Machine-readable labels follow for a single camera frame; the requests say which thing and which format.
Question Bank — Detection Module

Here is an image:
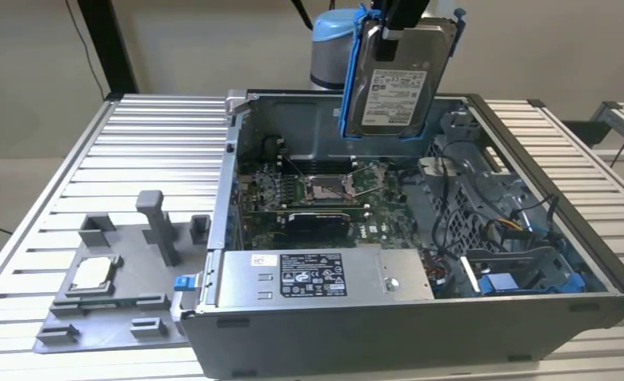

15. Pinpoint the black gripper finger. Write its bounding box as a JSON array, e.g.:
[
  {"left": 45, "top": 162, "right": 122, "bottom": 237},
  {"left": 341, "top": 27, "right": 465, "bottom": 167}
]
[{"left": 374, "top": 0, "right": 430, "bottom": 63}]

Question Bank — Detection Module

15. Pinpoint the hard disk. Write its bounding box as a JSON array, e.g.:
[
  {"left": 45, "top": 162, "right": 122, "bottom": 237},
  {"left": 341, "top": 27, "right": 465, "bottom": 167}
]
[
  {"left": 477, "top": 272, "right": 522, "bottom": 297},
  {"left": 337, "top": 3, "right": 469, "bottom": 144}
]

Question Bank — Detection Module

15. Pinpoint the thin metal locking lever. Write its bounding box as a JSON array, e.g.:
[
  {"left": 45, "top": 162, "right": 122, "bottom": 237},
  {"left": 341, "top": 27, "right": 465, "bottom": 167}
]
[{"left": 281, "top": 152, "right": 313, "bottom": 185}]

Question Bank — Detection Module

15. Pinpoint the black box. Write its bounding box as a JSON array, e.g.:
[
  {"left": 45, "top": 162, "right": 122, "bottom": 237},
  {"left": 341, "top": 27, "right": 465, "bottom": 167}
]
[{"left": 562, "top": 118, "right": 609, "bottom": 146}]

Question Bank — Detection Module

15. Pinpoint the CPU socket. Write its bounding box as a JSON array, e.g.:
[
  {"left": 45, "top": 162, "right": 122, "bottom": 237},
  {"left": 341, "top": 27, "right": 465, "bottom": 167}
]
[{"left": 301, "top": 174, "right": 358, "bottom": 206}]

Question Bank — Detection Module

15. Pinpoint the green motherboard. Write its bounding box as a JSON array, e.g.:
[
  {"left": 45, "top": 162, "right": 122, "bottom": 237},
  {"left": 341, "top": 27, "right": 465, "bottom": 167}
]
[{"left": 234, "top": 152, "right": 423, "bottom": 249}]

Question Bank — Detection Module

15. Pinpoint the black graphics card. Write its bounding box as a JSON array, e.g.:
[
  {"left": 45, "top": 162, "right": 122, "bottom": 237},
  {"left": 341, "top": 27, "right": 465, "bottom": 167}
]
[{"left": 283, "top": 211, "right": 353, "bottom": 242}]

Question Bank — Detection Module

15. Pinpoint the grey power supply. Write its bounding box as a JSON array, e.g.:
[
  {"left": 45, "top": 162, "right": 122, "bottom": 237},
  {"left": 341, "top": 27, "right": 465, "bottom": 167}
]
[{"left": 214, "top": 248, "right": 437, "bottom": 309}]

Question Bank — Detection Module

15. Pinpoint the grey parts rack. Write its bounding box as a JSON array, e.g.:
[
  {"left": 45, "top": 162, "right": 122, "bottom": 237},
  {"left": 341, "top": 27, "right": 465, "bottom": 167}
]
[{"left": 33, "top": 189, "right": 217, "bottom": 354}]

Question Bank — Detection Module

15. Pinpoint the grey open PC case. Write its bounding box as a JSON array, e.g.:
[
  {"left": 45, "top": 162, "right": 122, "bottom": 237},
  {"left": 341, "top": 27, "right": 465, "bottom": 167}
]
[{"left": 175, "top": 87, "right": 624, "bottom": 380}]

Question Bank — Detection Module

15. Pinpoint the silver CPU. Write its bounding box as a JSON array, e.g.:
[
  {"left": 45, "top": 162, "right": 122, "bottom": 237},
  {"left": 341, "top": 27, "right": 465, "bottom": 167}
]
[{"left": 69, "top": 256, "right": 125, "bottom": 293}]

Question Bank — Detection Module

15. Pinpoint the green RAM stick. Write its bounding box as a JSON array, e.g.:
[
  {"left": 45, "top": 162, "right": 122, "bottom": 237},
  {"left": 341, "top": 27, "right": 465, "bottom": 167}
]
[{"left": 77, "top": 301, "right": 141, "bottom": 310}]

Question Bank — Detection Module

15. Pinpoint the black hanging cable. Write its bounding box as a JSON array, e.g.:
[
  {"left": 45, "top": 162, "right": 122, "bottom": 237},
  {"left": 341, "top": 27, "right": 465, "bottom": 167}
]
[{"left": 287, "top": 0, "right": 315, "bottom": 31}]

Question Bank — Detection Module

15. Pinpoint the black looped wire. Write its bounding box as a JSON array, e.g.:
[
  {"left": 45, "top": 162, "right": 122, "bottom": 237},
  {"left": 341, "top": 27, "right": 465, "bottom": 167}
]
[{"left": 430, "top": 140, "right": 485, "bottom": 257}]

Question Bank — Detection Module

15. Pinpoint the black flat wire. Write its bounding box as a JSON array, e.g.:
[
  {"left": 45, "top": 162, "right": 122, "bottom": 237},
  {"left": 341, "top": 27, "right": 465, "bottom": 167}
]
[{"left": 543, "top": 192, "right": 566, "bottom": 249}]

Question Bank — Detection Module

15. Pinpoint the black metal post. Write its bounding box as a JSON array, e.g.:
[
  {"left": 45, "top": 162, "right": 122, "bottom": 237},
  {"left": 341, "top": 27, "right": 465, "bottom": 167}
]
[{"left": 75, "top": 0, "right": 138, "bottom": 100}]

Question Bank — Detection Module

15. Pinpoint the power wire with coloured strands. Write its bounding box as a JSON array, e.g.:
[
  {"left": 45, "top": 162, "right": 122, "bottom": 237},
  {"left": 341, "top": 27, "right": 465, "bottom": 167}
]
[{"left": 482, "top": 217, "right": 538, "bottom": 241}]

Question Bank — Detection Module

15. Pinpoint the red black twisted wire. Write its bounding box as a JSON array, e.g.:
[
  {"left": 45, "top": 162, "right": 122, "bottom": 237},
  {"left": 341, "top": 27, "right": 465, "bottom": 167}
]
[{"left": 425, "top": 256, "right": 450, "bottom": 285}]

